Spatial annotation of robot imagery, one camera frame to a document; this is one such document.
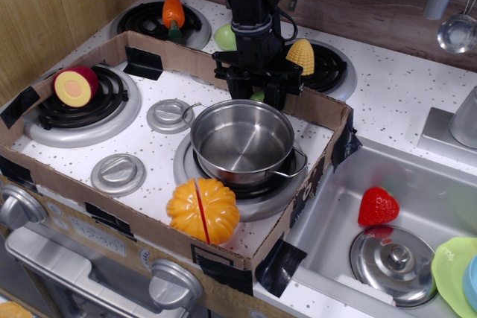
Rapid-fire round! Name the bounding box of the front right stove burner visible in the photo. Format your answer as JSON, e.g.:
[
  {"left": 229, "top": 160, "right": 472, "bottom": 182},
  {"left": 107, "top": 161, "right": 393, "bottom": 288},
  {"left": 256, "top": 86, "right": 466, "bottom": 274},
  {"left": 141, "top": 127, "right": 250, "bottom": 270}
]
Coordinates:
[{"left": 173, "top": 136, "right": 307, "bottom": 222}]

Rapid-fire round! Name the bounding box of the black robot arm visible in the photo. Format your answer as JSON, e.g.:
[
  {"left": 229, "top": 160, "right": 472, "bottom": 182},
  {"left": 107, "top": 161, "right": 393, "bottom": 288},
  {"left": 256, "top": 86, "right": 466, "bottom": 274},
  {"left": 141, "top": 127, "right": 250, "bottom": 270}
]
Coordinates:
[{"left": 212, "top": 0, "right": 303, "bottom": 109}]

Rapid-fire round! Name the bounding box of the green toy fruit half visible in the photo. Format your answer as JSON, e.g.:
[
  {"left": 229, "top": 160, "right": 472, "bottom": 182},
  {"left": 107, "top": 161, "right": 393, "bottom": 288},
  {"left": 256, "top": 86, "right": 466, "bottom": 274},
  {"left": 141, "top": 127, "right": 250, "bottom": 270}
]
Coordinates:
[{"left": 214, "top": 24, "right": 237, "bottom": 51}]

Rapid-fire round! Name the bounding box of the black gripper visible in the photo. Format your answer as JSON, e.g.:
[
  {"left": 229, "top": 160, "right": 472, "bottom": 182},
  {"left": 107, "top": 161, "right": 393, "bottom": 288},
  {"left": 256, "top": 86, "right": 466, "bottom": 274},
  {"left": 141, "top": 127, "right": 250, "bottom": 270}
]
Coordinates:
[{"left": 212, "top": 16, "right": 303, "bottom": 109}]

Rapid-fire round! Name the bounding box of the silver faucet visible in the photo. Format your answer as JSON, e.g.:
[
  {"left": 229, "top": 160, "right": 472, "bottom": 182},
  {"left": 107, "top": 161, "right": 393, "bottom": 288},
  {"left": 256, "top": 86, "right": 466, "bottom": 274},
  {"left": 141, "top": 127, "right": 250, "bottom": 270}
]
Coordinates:
[{"left": 418, "top": 0, "right": 476, "bottom": 162}]

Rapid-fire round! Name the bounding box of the red toy strawberry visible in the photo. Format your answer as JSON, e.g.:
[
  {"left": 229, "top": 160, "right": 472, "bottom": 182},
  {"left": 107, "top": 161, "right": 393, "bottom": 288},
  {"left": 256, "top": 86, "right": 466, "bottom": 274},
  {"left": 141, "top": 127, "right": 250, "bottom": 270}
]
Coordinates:
[{"left": 358, "top": 187, "right": 400, "bottom": 226}]

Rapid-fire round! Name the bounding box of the silver stovetop knob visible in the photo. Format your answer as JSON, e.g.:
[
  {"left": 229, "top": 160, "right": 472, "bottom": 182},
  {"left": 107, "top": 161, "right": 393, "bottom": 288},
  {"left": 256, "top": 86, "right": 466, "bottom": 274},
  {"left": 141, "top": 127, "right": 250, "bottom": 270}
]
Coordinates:
[
  {"left": 90, "top": 153, "right": 147, "bottom": 197},
  {"left": 146, "top": 99, "right": 195, "bottom": 134}
]

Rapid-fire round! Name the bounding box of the green toy broccoli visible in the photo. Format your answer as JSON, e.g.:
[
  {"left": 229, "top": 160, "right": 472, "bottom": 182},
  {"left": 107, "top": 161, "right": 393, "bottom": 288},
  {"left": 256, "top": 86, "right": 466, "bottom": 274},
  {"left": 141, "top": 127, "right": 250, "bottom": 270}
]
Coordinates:
[{"left": 250, "top": 91, "right": 265, "bottom": 103}]

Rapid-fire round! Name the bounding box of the silver oven door handle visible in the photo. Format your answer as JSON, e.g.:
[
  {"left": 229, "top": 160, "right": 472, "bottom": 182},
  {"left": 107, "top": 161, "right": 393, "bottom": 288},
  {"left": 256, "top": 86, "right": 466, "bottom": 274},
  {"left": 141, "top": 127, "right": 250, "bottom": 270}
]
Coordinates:
[{"left": 5, "top": 228, "right": 189, "bottom": 317}]

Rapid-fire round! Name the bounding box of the silver oven knob right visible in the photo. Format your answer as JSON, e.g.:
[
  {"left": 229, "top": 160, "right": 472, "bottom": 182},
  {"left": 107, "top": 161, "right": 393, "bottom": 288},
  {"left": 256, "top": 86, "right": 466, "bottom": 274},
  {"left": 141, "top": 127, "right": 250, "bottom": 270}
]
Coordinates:
[{"left": 148, "top": 258, "right": 203, "bottom": 310}]

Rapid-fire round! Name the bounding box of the blue plastic bowl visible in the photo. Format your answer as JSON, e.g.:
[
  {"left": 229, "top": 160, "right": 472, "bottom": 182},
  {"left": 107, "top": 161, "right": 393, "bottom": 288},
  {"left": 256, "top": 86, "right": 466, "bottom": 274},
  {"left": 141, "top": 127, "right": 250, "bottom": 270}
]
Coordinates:
[{"left": 463, "top": 256, "right": 477, "bottom": 311}]

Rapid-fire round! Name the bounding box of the stainless steel pot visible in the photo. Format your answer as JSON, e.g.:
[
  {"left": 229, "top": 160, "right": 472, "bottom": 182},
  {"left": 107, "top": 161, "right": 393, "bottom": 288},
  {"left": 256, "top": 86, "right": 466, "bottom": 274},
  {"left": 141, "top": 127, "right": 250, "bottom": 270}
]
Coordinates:
[{"left": 182, "top": 99, "right": 307, "bottom": 187}]

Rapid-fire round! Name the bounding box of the silver oven knob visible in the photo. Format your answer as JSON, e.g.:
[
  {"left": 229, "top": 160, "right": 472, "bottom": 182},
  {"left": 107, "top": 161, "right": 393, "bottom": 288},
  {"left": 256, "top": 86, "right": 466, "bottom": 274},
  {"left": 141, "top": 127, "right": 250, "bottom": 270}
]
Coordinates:
[
  {"left": 1, "top": 184, "right": 48, "bottom": 230},
  {"left": 148, "top": 258, "right": 203, "bottom": 310}
]

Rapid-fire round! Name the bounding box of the front left stove burner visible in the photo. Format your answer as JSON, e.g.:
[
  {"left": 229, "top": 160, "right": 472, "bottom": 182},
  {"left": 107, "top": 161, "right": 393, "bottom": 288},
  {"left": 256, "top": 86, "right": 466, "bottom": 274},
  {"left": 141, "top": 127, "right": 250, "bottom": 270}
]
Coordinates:
[{"left": 24, "top": 65, "right": 141, "bottom": 148}]

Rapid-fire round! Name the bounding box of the orange toy bottom corner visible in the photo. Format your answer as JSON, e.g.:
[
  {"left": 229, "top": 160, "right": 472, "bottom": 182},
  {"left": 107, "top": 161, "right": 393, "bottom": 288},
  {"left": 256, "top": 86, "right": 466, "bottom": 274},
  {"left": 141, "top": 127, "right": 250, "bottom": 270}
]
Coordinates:
[{"left": 0, "top": 302, "right": 33, "bottom": 318}]

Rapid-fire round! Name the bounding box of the silver stovetop knob upper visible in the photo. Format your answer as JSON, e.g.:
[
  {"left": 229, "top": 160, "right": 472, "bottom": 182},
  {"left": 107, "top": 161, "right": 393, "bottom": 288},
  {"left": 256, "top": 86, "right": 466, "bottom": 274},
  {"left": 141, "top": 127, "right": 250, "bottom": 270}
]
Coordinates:
[{"left": 146, "top": 99, "right": 195, "bottom": 134}]

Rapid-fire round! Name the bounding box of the green plastic plate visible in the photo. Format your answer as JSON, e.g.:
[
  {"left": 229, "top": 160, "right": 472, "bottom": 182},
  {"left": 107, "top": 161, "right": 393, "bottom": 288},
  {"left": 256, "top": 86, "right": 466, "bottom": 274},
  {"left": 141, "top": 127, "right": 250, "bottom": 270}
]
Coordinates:
[{"left": 432, "top": 237, "right": 476, "bottom": 317}]

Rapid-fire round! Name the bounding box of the silver oven knob left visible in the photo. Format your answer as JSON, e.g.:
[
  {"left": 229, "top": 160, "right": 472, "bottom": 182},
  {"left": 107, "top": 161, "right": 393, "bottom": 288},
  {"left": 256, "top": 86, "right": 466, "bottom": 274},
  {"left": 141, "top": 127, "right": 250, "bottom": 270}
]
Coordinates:
[{"left": 1, "top": 184, "right": 48, "bottom": 230}]

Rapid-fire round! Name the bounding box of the silver stovetop knob lower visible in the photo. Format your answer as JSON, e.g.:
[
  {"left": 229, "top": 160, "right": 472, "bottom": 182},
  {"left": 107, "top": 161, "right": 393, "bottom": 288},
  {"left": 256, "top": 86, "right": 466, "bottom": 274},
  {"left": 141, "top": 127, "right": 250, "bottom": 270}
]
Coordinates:
[{"left": 90, "top": 153, "right": 147, "bottom": 197}]

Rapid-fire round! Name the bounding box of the steel pot lid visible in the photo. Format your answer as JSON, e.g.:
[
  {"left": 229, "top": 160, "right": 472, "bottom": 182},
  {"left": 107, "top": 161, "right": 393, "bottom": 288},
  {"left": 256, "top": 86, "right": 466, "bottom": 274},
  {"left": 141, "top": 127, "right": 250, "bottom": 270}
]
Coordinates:
[{"left": 349, "top": 225, "right": 437, "bottom": 308}]

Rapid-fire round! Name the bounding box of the orange toy pumpkin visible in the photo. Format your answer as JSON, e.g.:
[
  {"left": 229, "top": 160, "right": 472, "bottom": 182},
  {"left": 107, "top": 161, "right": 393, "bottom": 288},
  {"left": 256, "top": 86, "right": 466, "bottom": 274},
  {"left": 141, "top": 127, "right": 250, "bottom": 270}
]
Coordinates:
[{"left": 166, "top": 178, "right": 240, "bottom": 245}]

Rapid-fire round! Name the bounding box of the silver sink basin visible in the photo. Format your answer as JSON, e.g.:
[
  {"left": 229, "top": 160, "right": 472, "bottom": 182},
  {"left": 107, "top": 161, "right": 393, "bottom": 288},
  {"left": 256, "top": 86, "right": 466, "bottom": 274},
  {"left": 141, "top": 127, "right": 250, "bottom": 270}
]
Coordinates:
[{"left": 286, "top": 139, "right": 477, "bottom": 318}]

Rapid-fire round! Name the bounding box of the cardboard fence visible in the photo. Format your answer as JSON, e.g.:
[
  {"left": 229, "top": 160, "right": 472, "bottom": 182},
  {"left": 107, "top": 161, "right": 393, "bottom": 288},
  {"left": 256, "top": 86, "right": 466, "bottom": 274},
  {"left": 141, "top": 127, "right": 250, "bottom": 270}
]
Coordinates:
[{"left": 1, "top": 32, "right": 359, "bottom": 294}]

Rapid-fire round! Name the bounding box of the yellow toy corn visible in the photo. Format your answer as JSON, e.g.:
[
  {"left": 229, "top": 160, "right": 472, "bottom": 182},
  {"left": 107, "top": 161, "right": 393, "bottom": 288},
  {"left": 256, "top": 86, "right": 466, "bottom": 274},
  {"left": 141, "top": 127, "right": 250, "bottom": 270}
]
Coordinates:
[{"left": 286, "top": 39, "right": 315, "bottom": 76}]

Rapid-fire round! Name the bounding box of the back right stove burner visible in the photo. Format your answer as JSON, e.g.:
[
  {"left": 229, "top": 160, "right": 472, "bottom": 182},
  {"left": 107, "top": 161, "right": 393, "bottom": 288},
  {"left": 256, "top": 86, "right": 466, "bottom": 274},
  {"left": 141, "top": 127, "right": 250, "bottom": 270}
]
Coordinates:
[{"left": 301, "top": 39, "right": 357, "bottom": 101}]

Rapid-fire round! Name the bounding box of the hanging steel ladle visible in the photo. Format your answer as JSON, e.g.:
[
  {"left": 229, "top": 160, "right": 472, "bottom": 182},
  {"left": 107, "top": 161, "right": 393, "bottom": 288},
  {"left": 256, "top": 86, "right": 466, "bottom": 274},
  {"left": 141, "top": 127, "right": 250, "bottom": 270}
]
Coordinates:
[{"left": 437, "top": 0, "right": 476, "bottom": 54}]

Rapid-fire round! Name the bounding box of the orange toy carrot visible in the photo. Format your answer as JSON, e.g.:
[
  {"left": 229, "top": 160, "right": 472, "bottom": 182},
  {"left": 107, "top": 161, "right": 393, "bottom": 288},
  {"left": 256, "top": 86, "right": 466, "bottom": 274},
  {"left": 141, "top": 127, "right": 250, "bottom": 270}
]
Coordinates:
[{"left": 162, "top": 0, "right": 186, "bottom": 40}]

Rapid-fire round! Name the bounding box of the red yellow toy fruit half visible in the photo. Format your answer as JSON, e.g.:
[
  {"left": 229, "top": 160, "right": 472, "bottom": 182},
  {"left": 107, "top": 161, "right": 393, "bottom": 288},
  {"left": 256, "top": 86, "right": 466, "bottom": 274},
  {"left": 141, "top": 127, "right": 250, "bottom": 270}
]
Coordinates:
[{"left": 53, "top": 66, "right": 99, "bottom": 108}]

